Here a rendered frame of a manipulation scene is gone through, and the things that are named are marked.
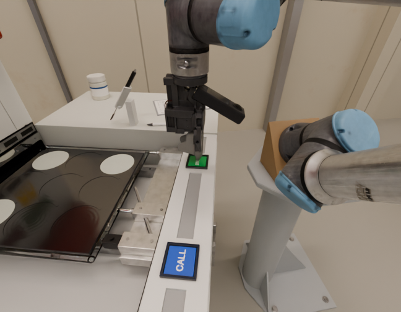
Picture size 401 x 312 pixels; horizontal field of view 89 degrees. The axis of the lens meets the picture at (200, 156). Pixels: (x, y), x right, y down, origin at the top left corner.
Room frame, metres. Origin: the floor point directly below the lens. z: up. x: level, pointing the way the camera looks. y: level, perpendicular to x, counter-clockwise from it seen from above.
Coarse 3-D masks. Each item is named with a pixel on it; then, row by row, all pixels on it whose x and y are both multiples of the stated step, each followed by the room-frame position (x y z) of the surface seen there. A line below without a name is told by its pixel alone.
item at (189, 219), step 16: (208, 144) 0.51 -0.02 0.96; (176, 176) 0.37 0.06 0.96; (192, 176) 0.37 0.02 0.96; (208, 176) 0.37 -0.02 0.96; (176, 192) 0.32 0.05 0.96; (192, 192) 0.32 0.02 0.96; (208, 192) 0.32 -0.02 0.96; (176, 208) 0.27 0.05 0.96; (192, 208) 0.28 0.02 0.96; (208, 208) 0.27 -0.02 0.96; (176, 224) 0.24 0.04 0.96; (192, 224) 0.24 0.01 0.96; (208, 224) 0.24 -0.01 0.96; (160, 240) 0.20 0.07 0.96; (176, 240) 0.20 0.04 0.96; (192, 240) 0.20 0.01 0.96; (208, 240) 0.20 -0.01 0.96; (160, 256) 0.17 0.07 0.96; (208, 256) 0.17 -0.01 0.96; (208, 272) 0.15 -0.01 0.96; (160, 288) 0.13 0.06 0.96; (176, 288) 0.13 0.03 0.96; (192, 288) 0.13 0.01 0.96; (208, 288) 0.13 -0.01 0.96; (144, 304) 0.11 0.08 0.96; (160, 304) 0.11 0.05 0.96; (176, 304) 0.11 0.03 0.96; (192, 304) 0.11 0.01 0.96; (208, 304) 0.11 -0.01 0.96
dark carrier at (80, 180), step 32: (32, 160) 0.51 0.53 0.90; (96, 160) 0.51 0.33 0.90; (0, 192) 0.38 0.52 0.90; (32, 192) 0.38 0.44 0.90; (64, 192) 0.38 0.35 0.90; (96, 192) 0.38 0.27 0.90; (0, 224) 0.28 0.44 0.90; (32, 224) 0.28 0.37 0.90; (64, 224) 0.28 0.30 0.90; (96, 224) 0.28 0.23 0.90
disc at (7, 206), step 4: (0, 200) 0.35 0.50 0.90; (4, 200) 0.35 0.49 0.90; (8, 200) 0.35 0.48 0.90; (0, 204) 0.34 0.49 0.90; (4, 204) 0.34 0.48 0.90; (8, 204) 0.34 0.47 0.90; (12, 204) 0.34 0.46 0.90; (0, 208) 0.32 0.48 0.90; (4, 208) 0.32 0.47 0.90; (8, 208) 0.32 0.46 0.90; (12, 208) 0.32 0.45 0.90; (0, 212) 0.31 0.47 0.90; (4, 212) 0.31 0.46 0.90; (8, 212) 0.31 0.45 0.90; (0, 216) 0.30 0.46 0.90; (4, 216) 0.30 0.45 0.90; (8, 216) 0.30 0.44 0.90; (0, 220) 0.29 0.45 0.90
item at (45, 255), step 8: (0, 248) 0.22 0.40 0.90; (8, 248) 0.22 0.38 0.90; (16, 248) 0.22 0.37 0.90; (24, 256) 0.21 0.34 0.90; (32, 256) 0.21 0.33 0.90; (40, 256) 0.21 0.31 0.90; (48, 256) 0.21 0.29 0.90; (56, 256) 0.21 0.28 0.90; (64, 256) 0.20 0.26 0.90; (72, 256) 0.20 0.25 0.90; (80, 256) 0.20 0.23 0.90; (88, 256) 0.20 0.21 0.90
